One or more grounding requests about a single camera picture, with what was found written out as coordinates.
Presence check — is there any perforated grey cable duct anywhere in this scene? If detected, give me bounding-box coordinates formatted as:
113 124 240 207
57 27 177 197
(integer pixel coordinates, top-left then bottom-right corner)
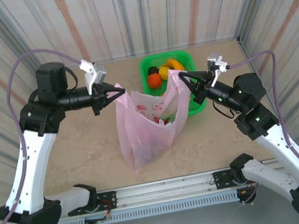
35 190 242 224

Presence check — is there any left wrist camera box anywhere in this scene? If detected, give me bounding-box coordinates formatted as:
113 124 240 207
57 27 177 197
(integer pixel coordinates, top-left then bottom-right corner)
78 55 110 97

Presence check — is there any yellow fake lemon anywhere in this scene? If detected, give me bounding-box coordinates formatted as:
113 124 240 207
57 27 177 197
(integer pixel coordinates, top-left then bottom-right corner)
158 66 172 81

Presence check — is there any black camera cable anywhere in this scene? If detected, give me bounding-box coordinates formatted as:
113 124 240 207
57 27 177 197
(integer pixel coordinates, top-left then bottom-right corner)
212 100 237 121
64 66 80 91

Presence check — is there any aluminium enclosure frame profile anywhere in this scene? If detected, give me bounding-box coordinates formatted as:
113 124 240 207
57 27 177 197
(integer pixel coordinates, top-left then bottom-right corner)
66 35 241 72
236 29 298 162

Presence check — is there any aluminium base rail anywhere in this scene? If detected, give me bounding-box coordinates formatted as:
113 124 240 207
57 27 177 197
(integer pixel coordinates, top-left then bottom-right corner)
15 153 299 224

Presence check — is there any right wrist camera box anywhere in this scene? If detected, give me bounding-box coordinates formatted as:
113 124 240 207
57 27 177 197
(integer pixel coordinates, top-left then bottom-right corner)
205 50 233 88

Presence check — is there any pink translucent plastic bag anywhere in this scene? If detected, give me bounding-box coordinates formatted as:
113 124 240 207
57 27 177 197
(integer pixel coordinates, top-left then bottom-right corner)
109 67 202 175

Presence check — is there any yellow fake banana bunch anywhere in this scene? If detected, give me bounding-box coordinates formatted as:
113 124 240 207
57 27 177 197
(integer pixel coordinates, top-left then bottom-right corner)
158 56 187 75

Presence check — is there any fake orange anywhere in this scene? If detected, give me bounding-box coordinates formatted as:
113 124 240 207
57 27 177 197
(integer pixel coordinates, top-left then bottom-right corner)
146 73 164 90

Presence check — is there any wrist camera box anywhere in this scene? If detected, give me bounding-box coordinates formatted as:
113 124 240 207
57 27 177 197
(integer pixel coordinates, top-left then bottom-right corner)
205 50 233 88
78 55 110 97

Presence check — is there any pink fake dragon fruit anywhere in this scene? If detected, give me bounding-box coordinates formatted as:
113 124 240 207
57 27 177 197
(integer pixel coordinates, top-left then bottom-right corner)
153 112 178 128

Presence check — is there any green perforated plastic basket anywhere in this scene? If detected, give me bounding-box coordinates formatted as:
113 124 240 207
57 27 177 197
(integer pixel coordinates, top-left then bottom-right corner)
137 47 210 124

